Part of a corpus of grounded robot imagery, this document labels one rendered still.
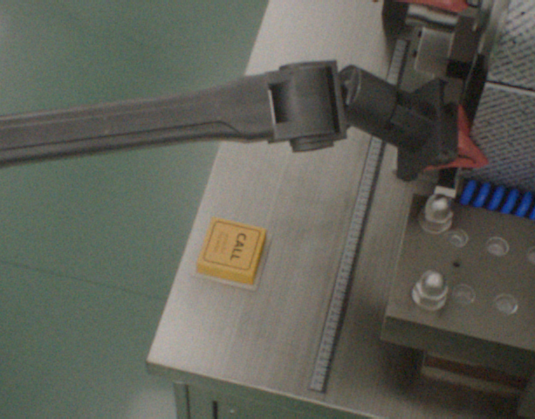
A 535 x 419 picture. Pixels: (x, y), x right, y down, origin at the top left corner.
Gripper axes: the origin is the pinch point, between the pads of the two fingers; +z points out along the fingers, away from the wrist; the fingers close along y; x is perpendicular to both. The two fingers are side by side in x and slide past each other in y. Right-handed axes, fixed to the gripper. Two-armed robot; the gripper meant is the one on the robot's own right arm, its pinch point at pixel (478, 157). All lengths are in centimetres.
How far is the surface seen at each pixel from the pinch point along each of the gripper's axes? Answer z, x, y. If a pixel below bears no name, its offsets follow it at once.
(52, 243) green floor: 5, -130, -39
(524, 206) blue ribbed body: 5.9, 0.9, 4.3
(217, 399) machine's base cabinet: -10.2, -33.3, 22.7
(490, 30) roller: -12.9, 14.2, -2.4
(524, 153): 1.7, 5.0, 1.0
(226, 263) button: -14.7, -27.1, 8.5
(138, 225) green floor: 19, -121, -45
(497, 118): -4.4, 6.9, 0.2
